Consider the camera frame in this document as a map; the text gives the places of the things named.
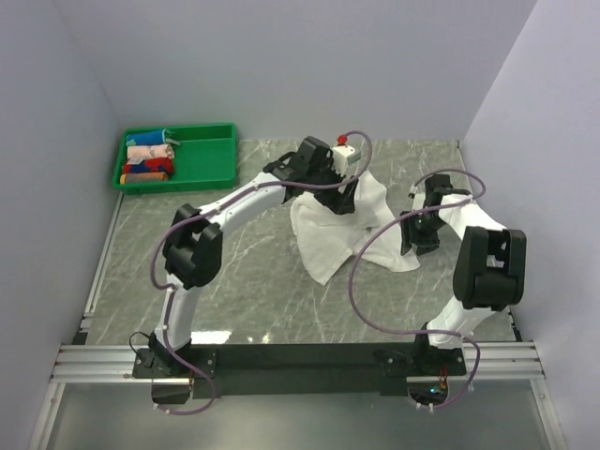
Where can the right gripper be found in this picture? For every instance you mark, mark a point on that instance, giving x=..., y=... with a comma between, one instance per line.
x=410, y=236

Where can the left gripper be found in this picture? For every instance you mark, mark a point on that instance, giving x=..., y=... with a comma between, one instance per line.
x=337, y=202

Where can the white towel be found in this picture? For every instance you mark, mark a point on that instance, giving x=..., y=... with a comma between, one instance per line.
x=326, y=240

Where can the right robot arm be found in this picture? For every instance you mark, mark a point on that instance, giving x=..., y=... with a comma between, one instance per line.
x=488, y=277

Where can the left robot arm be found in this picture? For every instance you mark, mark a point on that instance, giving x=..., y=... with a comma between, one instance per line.
x=193, y=247

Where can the green plastic tray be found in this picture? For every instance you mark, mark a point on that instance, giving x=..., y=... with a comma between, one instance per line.
x=204, y=159

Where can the pink rolled towel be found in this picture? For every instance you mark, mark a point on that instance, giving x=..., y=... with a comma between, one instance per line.
x=150, y=151

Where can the red blue rolled towel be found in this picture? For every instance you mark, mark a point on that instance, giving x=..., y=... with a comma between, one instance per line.
x=150, y=165

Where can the orange rolled towel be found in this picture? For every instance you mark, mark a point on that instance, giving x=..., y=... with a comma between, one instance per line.
x=146, y=177

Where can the black base bar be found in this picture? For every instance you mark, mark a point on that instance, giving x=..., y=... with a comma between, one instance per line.
x=294, y=369

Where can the aluminium rail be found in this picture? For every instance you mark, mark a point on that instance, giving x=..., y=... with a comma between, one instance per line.
x=499, y=361

